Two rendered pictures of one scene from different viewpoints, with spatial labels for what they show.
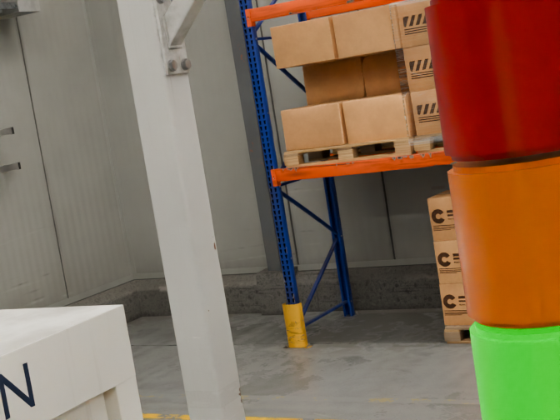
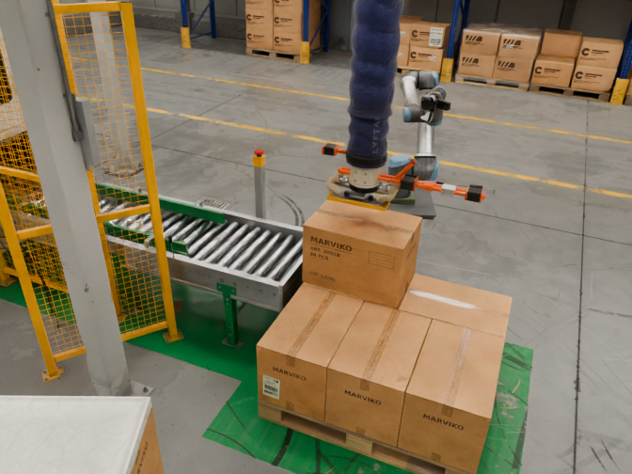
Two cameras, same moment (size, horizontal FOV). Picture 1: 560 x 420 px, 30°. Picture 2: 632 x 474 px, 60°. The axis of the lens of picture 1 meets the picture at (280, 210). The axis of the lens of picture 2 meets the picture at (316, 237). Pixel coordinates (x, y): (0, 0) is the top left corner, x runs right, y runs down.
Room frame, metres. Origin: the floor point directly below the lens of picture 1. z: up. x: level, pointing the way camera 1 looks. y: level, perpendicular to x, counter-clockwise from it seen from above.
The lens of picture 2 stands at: (-2.81, -1.02, 2.49)
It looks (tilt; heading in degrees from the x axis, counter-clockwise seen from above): 31 degrees down; 352
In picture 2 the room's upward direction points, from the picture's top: 2 degrees clockwise
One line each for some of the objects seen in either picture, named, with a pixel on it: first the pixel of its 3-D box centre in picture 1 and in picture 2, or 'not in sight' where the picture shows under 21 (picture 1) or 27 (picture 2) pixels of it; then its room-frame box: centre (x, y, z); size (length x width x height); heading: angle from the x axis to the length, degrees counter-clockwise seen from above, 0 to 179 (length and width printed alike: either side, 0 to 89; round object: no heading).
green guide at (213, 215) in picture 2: not in sight; (135, 194); (1.08, -0.19, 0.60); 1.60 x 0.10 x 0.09; 60
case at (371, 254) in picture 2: not in sight; (361, 249); (-0.10, -1.70, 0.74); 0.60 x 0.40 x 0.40; 58
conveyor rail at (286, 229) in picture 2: not in sight; (181, 212); (0.95, -0.53, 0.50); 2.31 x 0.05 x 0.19; 60
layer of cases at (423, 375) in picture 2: not in sight; (389, 346); (-0.52, -1.81, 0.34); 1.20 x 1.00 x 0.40; 60
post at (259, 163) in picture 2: not in sight; (260, 217); (0.80, -1.13, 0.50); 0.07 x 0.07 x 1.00; 60
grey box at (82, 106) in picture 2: not in sight; (74, 130); (-0.34, -0.28, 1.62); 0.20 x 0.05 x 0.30; 60
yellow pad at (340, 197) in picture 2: not in sight; (358, 197); (-0.17, -1.64, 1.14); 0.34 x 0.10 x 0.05; 61
